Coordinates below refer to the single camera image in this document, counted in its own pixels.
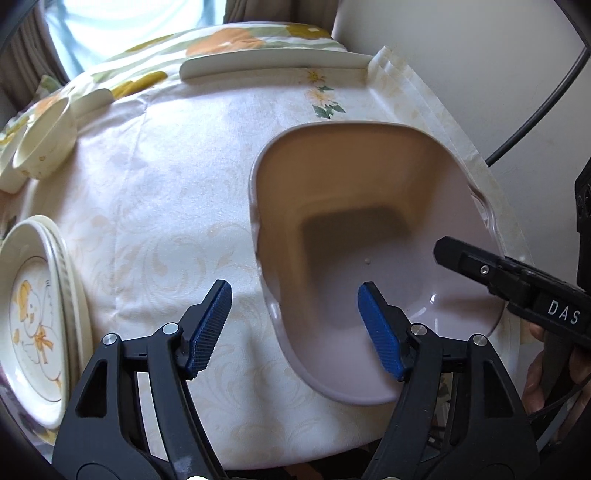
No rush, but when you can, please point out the white tray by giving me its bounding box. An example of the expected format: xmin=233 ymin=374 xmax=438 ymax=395
xmin=74 ymin=48 xmax=370 ymax=118

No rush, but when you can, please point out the cream patterned tablecloth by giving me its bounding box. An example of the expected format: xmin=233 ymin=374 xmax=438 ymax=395
xmin=0 ymin=46 xmax=532 ymax=474

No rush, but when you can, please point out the light blue cloth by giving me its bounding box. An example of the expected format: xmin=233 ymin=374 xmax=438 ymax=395
xmin=46 ymin=0 xmax=229 ymax=81

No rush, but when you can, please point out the yellow duck print plate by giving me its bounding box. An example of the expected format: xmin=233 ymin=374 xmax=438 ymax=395
xmin=0 ymin=217 xmax=79 ymax=430

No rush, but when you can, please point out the cream speckled bowl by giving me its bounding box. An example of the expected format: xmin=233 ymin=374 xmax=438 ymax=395
xmin=11 ymin=95 xmax=78 ymax=179

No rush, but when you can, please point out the brown curtain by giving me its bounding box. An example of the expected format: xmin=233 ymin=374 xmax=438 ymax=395
xmin=222 ymin=0 xmax=345 ymax=31
xmin=0 ymin=23 xmax=63 ymax=100

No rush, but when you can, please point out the person's right hand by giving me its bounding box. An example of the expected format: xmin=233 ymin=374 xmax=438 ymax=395
xmin=523 ymin=320 xmax=548 ymax=413

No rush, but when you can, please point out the pink square bowl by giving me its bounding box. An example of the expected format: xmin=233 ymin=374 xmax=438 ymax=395
xmin=248 ymin=122 xmax=507 ymax=407

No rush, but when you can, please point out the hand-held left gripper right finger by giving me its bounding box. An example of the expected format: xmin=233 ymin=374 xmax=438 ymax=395
xmin=357 ymin=281 xmax=541 ymax=480

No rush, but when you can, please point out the black cable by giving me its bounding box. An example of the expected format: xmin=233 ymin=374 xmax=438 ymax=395
xmin=485 ymin=0 xmax=591 ymax=168

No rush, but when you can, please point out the small white bowl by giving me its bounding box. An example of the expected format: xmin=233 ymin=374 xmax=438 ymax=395
xmin=0 ymin=124 xmax=28 ymax=192

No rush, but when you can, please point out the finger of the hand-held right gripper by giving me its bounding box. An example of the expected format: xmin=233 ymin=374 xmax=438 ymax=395
xmin=434 ymin=236 xmax=539 ymax=304

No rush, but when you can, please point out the grey rimmed plate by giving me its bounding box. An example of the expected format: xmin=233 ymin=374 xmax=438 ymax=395
xmin=39 ymin=217 xmax=86 ymax=398

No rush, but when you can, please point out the floral quilt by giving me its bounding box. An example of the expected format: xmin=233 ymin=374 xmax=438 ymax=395
xmin=0 ymin=23 xmax=342 ymax=144

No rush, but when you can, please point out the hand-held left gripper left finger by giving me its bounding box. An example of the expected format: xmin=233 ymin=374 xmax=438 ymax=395
xmin=52 ymin=279 xmax=232 ymax=480

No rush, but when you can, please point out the plain white plate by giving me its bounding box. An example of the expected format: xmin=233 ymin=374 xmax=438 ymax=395
xmin=51 ymin=226 xmax=94 ymax=393

